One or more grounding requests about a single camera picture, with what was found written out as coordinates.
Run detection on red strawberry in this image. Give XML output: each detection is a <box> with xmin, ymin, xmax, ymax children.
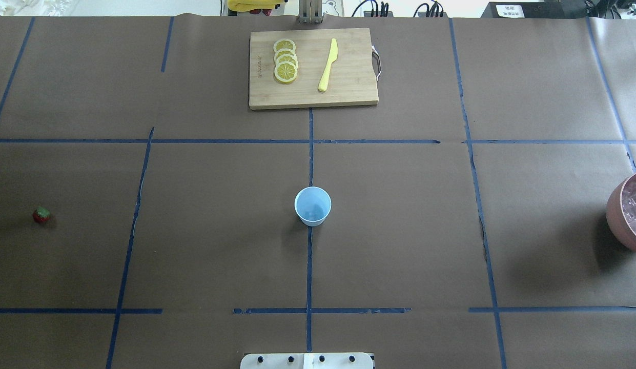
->
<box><xmin>32</xmin><ymin>206</ymin><xmax>52</xmax><ymax>224</ymax></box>

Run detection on light blue cup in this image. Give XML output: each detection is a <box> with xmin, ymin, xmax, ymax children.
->
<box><xmin>294</xmin><ymin>186</ymin><xmax>332</xmax><ymax>227</ymax></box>

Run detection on clear ice cubes pile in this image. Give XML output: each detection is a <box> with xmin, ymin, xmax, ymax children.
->
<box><xmin>621</xmin><ymin>179</ymin><xmax>636</xmax><ymax>234</ymax></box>

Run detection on yellow plastic knife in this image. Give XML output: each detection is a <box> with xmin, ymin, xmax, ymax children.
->
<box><xmin>318</xmin><ymin>38</ymin><xmax>339</xmax><ymax>93</ymax></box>

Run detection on lemon slice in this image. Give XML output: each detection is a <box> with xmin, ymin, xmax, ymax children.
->
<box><xmin>275</xmin><ymin>48</ymin><xmax>297</xmax><ymax>64</ymax></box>
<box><xmin>273</xmin><ymin>39</ymin><xmax>296</xmax><ymax>52</ymax></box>
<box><xmin>274</xmin><ymin>63</ymin><xmax>299</xmax><ymax>84</ymax></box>
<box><xmin>275</xmin><ymin>54</ymin><xmax>298</xmax><ymax>69</ymax></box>

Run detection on yellow cloth bag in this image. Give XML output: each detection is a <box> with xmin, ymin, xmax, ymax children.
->
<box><xmin>227</xmin><ymin>0</ymin><xmax>287</xmax><ymax>12</ymax></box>

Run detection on pink bowl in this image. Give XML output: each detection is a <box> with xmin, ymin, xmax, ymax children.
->
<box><xmin>606</xmin><ymin>173</ymin><xmax>636</xmax><ymax>252</ymax></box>

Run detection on clear plastic bags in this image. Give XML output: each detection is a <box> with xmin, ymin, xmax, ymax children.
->
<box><xmin>0</xmin><ymin>1</ymin><xmax>79</xmax><ymax>16</ymax></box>

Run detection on aluminium frame post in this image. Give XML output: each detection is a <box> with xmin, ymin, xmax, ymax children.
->
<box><xmin>298</xmin><ymin>0</ymin><xmax>324</xmax><ymax>24</ymax></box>

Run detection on white camera pole base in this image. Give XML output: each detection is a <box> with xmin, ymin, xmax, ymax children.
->
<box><xmin>240</xmin><ymin>352</ymin><xmax>376</xmax><ymax>368</ymax></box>

